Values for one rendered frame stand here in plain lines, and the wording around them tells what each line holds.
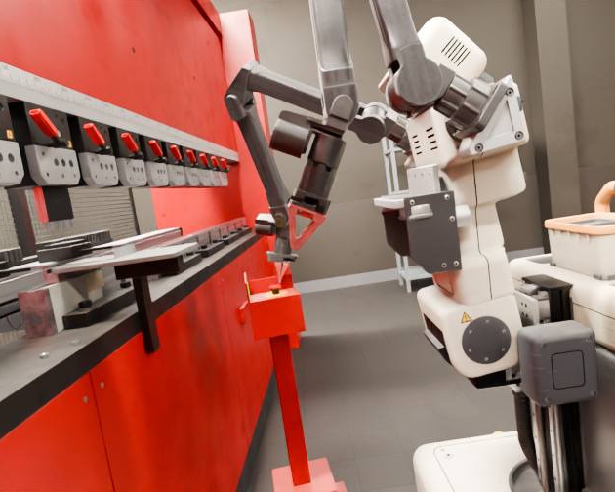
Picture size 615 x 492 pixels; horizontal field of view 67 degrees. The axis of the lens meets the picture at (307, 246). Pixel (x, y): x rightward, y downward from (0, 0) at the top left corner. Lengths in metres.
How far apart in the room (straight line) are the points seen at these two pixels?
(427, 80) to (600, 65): 5.20
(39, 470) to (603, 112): 5.72
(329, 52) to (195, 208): 2.55
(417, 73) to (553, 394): 0.65
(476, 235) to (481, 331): 0.20
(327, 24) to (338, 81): 0.09
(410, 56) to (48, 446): 0.82
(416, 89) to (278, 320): 0.86
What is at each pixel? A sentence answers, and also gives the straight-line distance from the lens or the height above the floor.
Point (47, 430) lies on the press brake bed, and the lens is 0.83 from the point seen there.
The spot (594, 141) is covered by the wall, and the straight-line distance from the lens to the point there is 5.86.
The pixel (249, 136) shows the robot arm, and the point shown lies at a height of 1.26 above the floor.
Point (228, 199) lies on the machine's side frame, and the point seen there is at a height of 1.10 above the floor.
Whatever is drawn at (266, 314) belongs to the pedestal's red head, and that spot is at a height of 0.73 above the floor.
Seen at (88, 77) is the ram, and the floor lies 1.45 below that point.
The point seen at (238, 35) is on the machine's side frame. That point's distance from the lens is 3.37.
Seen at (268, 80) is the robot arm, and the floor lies 1.39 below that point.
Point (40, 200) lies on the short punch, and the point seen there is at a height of 1.15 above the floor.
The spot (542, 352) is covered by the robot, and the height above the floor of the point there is 0.72.
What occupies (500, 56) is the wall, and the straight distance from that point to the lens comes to 5.53.
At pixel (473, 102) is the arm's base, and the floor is 1.19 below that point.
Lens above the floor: 1.09
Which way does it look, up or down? 7 degrees down
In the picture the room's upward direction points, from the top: 8 degrees counter-clockwise
